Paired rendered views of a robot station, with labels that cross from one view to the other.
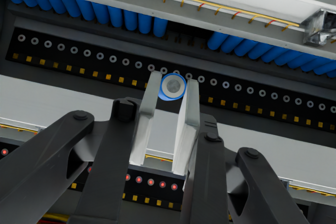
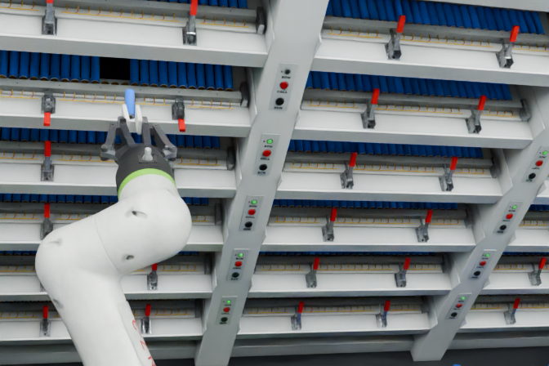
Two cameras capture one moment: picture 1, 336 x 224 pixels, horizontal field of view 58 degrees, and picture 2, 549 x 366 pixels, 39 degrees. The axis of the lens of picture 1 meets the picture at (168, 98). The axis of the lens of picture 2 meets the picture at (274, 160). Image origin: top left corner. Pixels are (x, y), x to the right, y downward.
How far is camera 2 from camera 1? 1.35 m
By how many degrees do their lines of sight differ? 53
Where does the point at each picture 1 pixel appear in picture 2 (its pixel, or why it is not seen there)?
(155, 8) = (139, 93)
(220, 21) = (101, 92)
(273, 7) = (76, 106)
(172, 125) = (121, 53)
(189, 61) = not seen: hidden behind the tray
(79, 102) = (174, 58)
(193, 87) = not seen: hidden behind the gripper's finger
